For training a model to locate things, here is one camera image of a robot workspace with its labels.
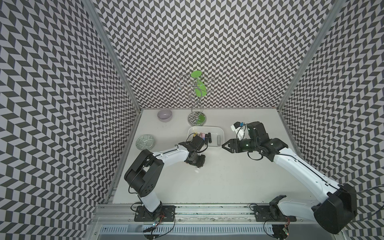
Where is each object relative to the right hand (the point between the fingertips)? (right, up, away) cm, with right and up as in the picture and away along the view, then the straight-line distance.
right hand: (226, 148), depth 76 cm
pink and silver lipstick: (-16, -16, +12) cm, 25 cm away
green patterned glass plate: (-50, 0, +21) cm, 54 cm away
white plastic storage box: (-1, +5, +26) cm, 27 cm away
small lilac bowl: (-40, +19, +35) cm, 56 cm away
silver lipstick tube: (-1, +1, +24) cm, 24 cm away
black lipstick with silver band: (-7, +3, +26) cm, 27 cm away
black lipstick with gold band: (-9, +2, +25) cm, 27 cm away
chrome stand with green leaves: (-15, +35, +13) cm, 40 cm away
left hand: (-13, -12, +13) cm, 22 cm away
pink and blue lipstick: (-11, +3, +26) cm, 28 cm away
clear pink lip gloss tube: (-13, +5, +26) cm, 30 cm away
